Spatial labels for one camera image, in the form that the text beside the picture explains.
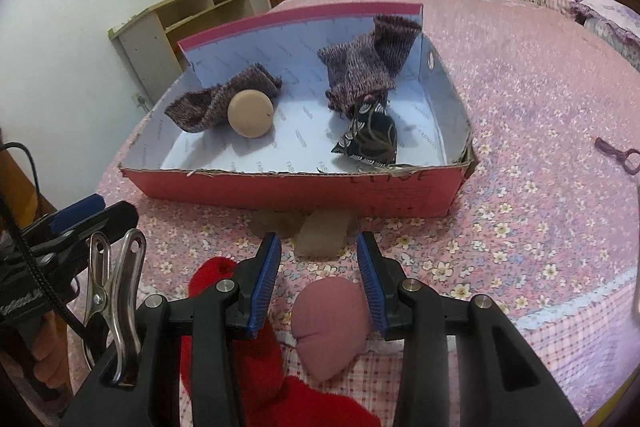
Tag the metal spring clip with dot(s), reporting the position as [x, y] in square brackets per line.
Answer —
[120, 307]

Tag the tan sock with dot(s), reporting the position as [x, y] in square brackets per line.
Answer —
[325, 234]

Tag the beige sock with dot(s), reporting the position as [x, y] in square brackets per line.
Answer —
[250, 114]

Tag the cream shelf desk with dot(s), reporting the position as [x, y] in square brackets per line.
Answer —
[150, 37]

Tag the brown sock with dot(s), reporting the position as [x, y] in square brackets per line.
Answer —
[277, 224]

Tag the person's left hand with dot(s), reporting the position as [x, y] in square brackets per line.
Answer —
[50, 357]

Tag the pink cardboard box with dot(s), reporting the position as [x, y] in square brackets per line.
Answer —
[250, 192]

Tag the dark patterned fabric pouch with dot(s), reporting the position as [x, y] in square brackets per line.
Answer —
[367, 137]

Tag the pink sock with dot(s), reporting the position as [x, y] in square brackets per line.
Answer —
[330, 332]

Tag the wall socket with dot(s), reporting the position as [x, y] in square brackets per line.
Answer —
[141, 101]

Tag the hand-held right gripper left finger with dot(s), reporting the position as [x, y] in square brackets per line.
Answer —
[265, 277]

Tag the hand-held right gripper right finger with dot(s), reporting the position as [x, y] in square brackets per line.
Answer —
[372, 277]

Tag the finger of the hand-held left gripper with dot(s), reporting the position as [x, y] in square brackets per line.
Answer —
[110, 219]
[75, 209]

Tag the purple mottled knit sock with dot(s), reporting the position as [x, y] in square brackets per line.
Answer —
[205, 104]
[360, 62]

